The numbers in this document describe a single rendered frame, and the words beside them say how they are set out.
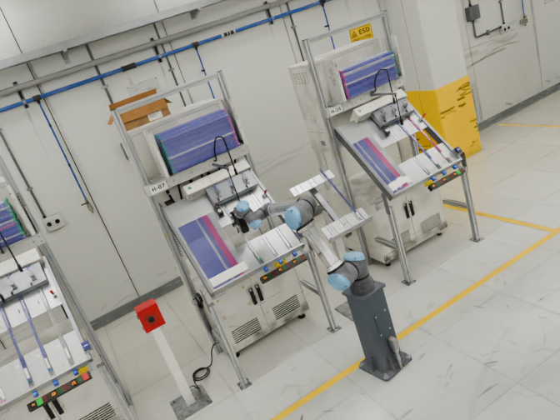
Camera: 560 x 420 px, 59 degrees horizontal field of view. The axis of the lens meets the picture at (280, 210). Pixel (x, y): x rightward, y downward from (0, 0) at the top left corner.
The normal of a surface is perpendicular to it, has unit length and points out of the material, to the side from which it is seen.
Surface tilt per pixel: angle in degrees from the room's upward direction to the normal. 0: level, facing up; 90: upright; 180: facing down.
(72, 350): 47
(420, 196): 90
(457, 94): 90
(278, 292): 90
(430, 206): 90
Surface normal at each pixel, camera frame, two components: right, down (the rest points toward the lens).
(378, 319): 0.58, 0.11
